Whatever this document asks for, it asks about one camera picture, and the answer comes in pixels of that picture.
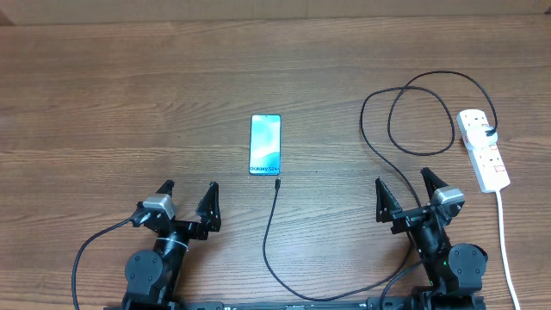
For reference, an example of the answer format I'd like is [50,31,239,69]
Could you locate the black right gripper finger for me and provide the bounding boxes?
[420,167,449,201]
[375,177,403,222]

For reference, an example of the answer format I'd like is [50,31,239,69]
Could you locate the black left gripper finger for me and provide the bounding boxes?
[195,182,221,232]
[156,179,175,196]

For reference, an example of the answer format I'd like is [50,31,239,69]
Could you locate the black USB charging cable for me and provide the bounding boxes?
[262,70,499,302]

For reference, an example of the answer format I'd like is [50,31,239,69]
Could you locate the Samsung Galaxy smartphone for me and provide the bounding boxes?
[249,115,282,176]

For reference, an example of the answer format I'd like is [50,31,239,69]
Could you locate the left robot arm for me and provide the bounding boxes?
[121,180,221,309]

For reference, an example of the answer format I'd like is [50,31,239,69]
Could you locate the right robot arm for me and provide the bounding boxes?
[368,168,488,310]

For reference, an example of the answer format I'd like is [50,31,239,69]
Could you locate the white USB charger plug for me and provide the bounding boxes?
[463,126,498,150]

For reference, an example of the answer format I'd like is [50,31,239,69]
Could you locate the white power strip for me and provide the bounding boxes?
[456,109,511,193]

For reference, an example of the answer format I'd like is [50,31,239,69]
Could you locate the white power strip cord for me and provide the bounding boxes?
[494,190,521,310]

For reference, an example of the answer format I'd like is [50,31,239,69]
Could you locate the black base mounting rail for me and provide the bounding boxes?
[108,296,486,310]

